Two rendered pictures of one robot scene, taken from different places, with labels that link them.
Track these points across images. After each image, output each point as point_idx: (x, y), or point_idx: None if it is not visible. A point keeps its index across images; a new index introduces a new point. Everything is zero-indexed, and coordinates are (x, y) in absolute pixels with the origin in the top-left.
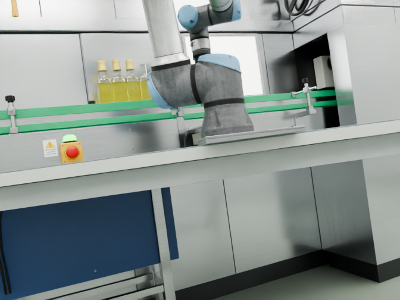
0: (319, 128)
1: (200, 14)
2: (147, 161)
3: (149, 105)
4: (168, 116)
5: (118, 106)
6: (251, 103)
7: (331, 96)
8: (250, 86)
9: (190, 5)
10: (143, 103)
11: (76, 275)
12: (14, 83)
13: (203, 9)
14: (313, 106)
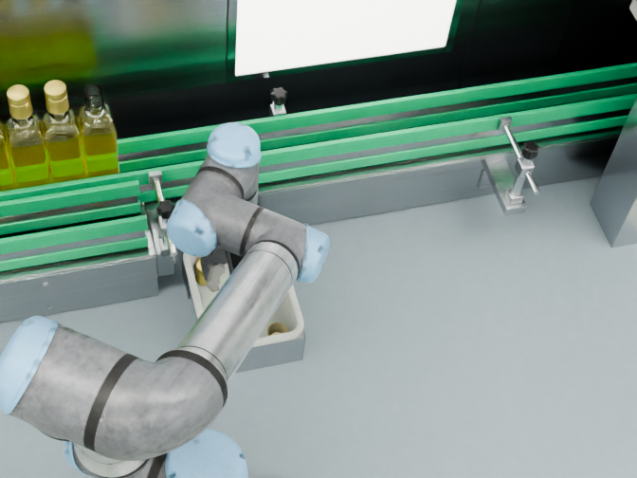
0: (542, 181)
1: (221, 246)
2: None
3: (93, 236)
4: (139, 246)
5: (19, 247)
6: (376, 148)
7: (622, 109)
8: (414, 33)
9: (199, 229)
10: (79, 235)
11: None
12: None
13: (231, 243)
14: (554, 136)
